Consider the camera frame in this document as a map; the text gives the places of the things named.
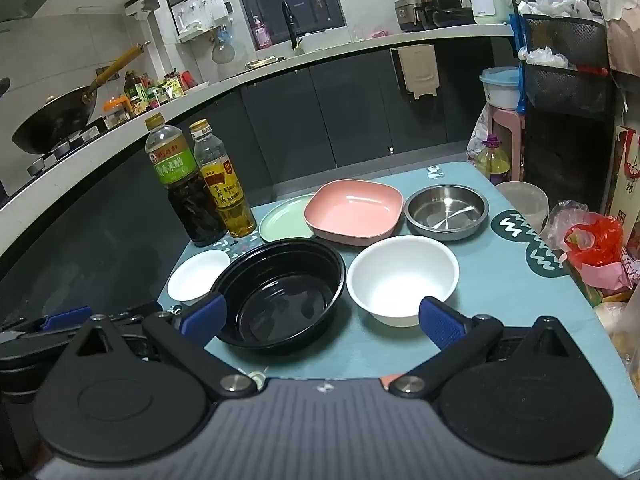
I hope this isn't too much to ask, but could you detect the red plastic bag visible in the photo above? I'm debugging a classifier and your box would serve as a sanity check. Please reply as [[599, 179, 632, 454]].
[[564, 212, 626, 271]]

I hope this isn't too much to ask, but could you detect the paper gift bag red handle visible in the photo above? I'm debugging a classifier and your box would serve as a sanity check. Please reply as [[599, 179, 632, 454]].
[[602, 125, 640, 241]]

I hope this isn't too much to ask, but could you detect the beige hanging bin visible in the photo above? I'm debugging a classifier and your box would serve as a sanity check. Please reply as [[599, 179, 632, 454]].
[[391, 44, 438, 101]]

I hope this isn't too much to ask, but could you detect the small white dish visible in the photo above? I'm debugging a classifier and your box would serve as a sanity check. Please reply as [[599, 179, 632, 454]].
[[166, 249, 232, 303]]

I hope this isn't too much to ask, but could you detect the printed plastic bag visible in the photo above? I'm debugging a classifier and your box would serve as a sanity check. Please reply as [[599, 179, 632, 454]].
[[467, 105, 493, 161]]

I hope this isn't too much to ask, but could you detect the oil jug purple cap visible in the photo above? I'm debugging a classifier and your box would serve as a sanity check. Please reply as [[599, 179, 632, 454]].
[[474, 133, 512, 186]]

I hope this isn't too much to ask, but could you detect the black wok wooden handle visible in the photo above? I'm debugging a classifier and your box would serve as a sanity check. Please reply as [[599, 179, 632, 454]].
[[11, 41, 152, 156]]

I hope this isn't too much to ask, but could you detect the clear plastic bag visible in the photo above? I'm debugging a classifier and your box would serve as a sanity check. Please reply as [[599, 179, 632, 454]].
[[540, 200, 591, 251]]

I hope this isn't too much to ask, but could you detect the row of condiment bottles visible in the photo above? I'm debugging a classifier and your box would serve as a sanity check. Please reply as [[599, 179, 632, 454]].
[[122, 67, 196, 111]]

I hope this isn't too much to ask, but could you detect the stainless steel bowl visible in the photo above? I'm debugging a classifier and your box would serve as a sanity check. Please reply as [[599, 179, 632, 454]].
[[404, 184, 490, 242]]

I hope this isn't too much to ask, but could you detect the steel rice cooker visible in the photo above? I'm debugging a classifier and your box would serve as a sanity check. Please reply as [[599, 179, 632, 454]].
[[395, 0, 425, 32]]

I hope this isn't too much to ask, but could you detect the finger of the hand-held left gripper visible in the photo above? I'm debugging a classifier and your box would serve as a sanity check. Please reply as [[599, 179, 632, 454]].
[[0, 306, 93, 345], [107, 304, 182, 332]]

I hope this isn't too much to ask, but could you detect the pink wrapping bag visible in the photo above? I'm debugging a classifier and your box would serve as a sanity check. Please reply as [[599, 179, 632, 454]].
[[570, 255, 640, 297]]

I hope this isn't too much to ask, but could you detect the white plastic bag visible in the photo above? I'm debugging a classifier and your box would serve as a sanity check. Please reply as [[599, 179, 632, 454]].
[[517, 46, 571, 70]]

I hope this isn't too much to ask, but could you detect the gas stove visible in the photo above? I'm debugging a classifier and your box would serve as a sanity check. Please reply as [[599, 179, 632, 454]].
[[25, 125, 108, 176]]

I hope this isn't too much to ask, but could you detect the white container blue lid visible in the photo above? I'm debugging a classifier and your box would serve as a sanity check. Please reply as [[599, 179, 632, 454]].
[[479, 66, 522, 110]]

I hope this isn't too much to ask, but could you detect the blue printed tablecloth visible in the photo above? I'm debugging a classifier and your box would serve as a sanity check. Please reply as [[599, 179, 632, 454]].
[[155, 161, 640, 461]]

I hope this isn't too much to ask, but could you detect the pink soap bottle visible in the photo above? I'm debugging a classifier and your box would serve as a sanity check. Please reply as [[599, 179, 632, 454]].
[[252, 15, 272, 51]]

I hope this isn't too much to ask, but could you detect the dark vinegar bottle green label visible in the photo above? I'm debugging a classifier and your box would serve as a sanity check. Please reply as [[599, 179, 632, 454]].
[[144, 112, 228, 248]]

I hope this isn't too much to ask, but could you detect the green plate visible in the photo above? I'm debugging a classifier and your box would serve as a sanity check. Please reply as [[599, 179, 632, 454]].
[[258, 193, 321, 242]]

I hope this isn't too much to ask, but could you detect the black plastic bowl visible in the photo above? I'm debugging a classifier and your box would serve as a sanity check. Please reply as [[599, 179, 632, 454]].
[[209, 239, 347, 356]]

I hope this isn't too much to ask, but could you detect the pink square bowl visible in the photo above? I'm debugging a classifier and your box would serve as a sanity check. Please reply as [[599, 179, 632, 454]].
[[303, 180, 405, 247]]

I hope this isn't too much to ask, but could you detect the white kitchen appliance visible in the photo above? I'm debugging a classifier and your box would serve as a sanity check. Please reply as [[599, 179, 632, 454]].
[[469, 0, 516, 25]]

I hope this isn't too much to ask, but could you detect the black mesh rack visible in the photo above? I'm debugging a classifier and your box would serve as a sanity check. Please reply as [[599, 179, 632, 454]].
[[510, 0, 626, 211]]

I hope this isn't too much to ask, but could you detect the white bowl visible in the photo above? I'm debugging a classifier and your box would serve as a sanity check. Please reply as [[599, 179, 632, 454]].
[[346, 235, 461, 328]]

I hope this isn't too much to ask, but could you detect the yellow oil bottle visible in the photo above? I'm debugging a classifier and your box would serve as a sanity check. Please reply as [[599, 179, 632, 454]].
[[189, 119, 258, 239]]

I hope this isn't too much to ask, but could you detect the black kitchen faucet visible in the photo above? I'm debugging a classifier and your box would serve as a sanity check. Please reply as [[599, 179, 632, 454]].
[[281, 1, 306, 55]]

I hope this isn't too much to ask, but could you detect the white wall rack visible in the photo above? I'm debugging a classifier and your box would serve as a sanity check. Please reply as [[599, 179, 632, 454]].
[[170, 0, 233, 43]]

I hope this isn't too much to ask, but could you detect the pink plastic stool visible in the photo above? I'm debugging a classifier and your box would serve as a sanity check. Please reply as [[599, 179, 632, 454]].
[[487, 105, 526, 181]]

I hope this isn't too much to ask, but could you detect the blue plastic rack bracket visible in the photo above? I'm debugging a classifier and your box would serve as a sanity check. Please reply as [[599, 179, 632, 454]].
[[509, 14, 527, 113]]

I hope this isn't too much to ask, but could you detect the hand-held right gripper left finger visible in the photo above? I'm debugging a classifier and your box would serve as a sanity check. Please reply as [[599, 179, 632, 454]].
[[75, 294, 258, 402]]

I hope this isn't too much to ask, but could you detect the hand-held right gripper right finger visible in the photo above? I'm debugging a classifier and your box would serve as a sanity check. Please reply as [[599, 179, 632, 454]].
[[389, 296, 576, 402]]

